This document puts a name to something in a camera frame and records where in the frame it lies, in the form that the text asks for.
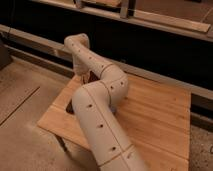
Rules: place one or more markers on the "wooden table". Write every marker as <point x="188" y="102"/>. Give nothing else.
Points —
<point x="155" y="116"/>

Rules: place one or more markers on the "wooden counter ledge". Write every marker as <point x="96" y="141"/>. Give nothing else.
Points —
<point x="184" y="27"/>

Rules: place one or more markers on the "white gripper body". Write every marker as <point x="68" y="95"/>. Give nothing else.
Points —
<point x="82" y="70"/>

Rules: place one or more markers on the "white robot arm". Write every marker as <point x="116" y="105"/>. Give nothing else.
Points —
<point x="91" y="104"/>

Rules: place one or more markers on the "metal table leg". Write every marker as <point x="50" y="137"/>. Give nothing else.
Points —
<point x="61" y="142"/>

